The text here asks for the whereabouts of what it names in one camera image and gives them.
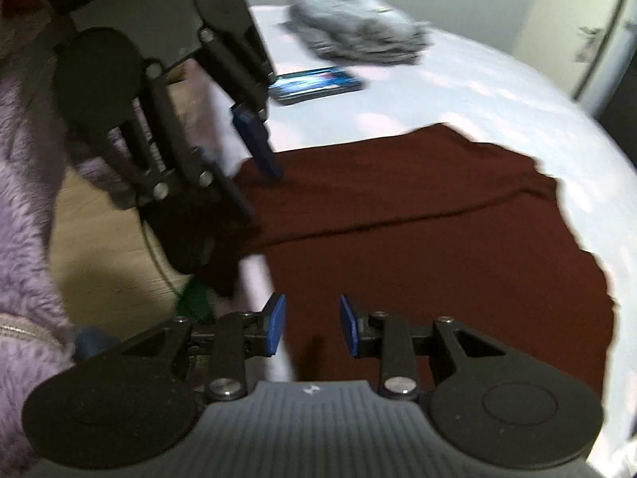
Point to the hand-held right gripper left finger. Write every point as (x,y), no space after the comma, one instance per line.
(275,323)

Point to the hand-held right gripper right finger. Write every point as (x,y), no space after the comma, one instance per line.
(348,323)

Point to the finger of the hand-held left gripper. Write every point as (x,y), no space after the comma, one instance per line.
(256,139)
(174,169)

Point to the maroon garment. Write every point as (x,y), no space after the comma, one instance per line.
(398,219)

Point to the blue flat packet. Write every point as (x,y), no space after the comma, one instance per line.
(313,84)

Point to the green patterned cloth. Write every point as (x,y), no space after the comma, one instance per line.
(196,301)

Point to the folded grey striped garment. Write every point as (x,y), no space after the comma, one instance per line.
(358,25)

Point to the purple fuzzy robe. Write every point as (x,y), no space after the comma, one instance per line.
(25,234)

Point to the bed with polka dot sheet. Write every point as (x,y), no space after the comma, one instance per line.
(497,94)

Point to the cream door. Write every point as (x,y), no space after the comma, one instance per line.
(557,10)

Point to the black sliding wardrobe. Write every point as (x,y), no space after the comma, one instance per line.
(622,109)

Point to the small hanging bag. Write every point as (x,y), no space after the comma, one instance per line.
(591,42)

